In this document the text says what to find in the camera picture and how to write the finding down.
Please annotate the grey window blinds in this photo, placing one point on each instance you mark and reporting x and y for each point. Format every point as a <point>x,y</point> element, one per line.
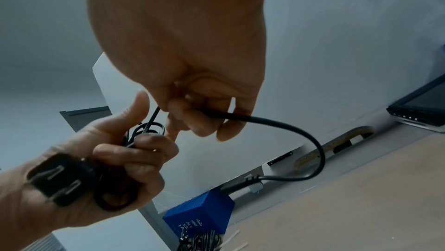
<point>45,244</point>

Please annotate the person's right hand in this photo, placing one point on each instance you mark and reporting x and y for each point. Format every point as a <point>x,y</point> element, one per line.
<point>180,38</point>

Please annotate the grey door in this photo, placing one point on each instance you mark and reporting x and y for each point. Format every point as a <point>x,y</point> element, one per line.
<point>87,118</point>

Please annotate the small black screen device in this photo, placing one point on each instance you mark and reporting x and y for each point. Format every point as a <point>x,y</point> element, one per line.
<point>424,101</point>

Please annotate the blue triangular box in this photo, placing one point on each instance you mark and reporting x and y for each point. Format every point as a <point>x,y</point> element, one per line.
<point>198,211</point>

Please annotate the person's left hand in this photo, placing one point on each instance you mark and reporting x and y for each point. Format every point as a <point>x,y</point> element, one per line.
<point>114,145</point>

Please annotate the light wooden table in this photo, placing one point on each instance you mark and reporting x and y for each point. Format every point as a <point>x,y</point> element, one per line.
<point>365,203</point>

